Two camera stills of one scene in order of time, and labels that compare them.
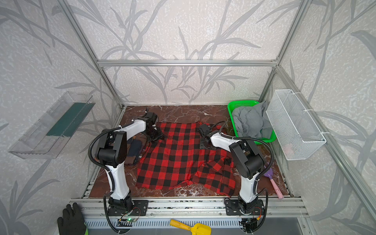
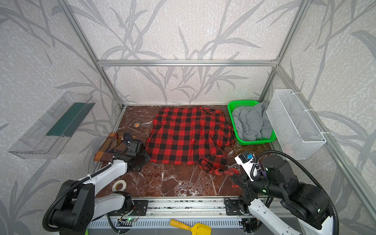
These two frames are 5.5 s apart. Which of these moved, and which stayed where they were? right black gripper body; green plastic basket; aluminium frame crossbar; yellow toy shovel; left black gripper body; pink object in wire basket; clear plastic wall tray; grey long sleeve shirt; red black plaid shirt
Moved: right black gripper body; left black gripper body; red black plaid shirt
Stayed: grey long sleeve shirt; green plastic basket; pink object in wire basket; clear plastic wall tray; aluminium frame crossbar; yellow toy shovel
